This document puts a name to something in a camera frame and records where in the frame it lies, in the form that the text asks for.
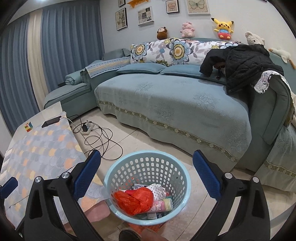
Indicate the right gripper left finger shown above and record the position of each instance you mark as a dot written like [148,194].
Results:
[53,211]

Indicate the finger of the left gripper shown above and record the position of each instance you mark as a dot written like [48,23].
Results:
[8,187]

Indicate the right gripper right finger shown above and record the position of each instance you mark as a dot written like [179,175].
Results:
[240,212]

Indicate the patterned table cloth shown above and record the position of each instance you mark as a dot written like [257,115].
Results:
[47,152]

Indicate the rubiks cube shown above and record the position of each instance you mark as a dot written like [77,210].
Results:
[28,126]

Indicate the black remote control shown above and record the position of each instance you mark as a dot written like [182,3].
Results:
[51,121]

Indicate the teal sofa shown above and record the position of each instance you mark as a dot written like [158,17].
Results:
[252,129]

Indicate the pink green yogurt bottle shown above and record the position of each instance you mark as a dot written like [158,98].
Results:
[162,205]

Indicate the white power strip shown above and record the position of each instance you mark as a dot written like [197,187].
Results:
[87,127]

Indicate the light blue laundry basket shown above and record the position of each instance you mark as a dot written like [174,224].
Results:
[158,171]

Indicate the folded teal blanket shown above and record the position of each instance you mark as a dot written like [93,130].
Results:
[73,78]

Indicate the blue curtain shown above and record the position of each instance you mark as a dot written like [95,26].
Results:
[38,50]

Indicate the black jacket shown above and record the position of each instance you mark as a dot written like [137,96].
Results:
[244,65]

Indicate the white goose plush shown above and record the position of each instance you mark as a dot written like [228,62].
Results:
[285,56]

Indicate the white bear plush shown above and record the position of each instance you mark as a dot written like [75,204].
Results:
[253,39]

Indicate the floral sofa cushion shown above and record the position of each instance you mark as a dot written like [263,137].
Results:
[175,51]

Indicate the pikachu plush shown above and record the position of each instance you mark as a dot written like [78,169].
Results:
[223,29]

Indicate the pink plush toy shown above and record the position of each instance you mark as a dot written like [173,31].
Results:
[188,30]

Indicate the brown monkey plush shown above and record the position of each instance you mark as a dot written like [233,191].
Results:
[162,33]

